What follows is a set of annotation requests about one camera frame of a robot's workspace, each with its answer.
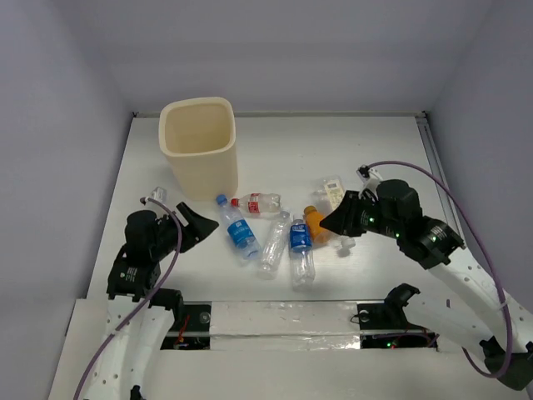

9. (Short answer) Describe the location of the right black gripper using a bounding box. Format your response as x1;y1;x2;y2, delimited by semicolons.
318;189;402;238

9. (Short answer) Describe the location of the orange plastic bottle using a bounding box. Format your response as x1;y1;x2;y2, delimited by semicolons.
304;206;331;244

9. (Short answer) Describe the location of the white cap blue label bottle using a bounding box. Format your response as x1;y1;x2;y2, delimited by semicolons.
289;214;316;290

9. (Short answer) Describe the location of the clear unlabelled plastic bottle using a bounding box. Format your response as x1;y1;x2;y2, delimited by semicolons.
258;210;291;279

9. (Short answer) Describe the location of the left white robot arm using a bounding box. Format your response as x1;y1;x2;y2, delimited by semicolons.
73;197;218;399

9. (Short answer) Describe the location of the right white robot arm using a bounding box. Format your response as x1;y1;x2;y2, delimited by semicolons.
320;178;532;391

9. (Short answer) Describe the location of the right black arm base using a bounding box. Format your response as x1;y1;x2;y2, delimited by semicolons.
350;283;439;350

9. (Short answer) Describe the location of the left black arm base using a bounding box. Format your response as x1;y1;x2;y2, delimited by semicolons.
150;288;212;350

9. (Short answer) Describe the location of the cream plastic bin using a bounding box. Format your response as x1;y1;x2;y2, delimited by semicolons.
158;97;238;201

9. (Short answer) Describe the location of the white label clear bottle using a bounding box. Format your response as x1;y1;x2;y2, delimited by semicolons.
311;175;356;258

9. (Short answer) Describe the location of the red label clear bottle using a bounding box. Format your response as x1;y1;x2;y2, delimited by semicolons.
231;192;281;215

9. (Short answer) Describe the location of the silver foil tape strip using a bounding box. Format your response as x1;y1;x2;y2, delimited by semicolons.
209;301;361;351

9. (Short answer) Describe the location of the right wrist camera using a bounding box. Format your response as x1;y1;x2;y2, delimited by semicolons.
356;165;383;198

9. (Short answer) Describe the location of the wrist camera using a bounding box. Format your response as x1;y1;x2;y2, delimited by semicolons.
140;187;167;205
356;165;383;198

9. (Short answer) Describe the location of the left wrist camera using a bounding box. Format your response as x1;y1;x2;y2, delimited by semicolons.
140;187;167;205

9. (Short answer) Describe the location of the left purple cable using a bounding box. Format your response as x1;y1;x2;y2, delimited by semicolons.
72;196;184;400

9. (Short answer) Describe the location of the purple cable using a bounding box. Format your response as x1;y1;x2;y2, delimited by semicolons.
366;161;514;379
72;196;184;400

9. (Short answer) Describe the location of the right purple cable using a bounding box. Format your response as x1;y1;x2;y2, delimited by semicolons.
366;161;514;379

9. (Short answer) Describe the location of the aluminium rail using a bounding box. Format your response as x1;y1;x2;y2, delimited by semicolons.
415;112;467;245

